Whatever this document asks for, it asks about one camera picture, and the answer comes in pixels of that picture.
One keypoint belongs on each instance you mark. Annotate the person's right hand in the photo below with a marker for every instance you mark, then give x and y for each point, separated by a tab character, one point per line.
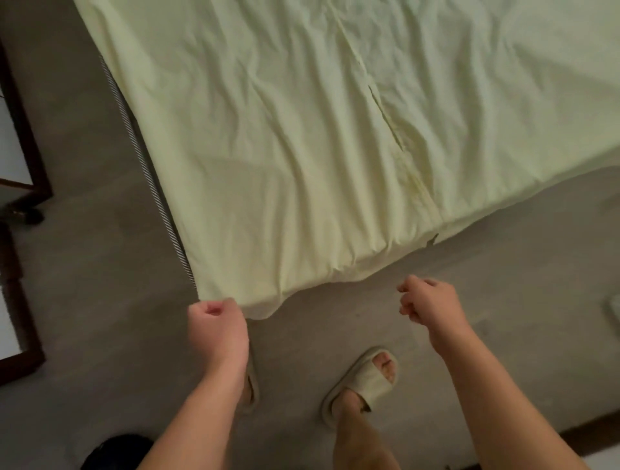
433	310

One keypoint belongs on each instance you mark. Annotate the person's left hand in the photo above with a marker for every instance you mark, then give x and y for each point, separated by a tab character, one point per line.
218	336

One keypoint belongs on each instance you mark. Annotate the pale yellow bed sheet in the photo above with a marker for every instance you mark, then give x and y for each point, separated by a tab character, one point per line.
339	135

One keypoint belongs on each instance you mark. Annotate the person's left forearm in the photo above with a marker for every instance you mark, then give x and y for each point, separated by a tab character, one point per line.
194	426

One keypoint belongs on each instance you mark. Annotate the person's right forearm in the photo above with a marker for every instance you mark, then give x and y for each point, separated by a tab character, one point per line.
504	411

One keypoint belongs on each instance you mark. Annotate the person's right leg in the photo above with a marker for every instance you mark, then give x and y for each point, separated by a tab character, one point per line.
361	436

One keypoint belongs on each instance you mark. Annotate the dark grey mattress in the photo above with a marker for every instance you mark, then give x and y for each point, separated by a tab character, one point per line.
145	169

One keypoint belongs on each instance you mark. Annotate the beige left slipper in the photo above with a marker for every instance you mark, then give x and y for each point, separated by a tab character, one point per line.
251	387

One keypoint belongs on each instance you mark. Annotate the beige slipper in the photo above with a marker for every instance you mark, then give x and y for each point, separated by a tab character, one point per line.
361	382
251	387

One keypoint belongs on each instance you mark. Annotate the beige right slipper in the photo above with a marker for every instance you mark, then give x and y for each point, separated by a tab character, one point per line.
361	382

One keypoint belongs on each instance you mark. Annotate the small dark bottle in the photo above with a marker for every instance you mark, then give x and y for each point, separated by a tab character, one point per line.
29	215

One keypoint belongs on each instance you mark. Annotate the white wardrobe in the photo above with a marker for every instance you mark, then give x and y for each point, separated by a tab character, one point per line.
14	145

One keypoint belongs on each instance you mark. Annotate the white door brown frame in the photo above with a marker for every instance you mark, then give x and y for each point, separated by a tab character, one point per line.
12	314

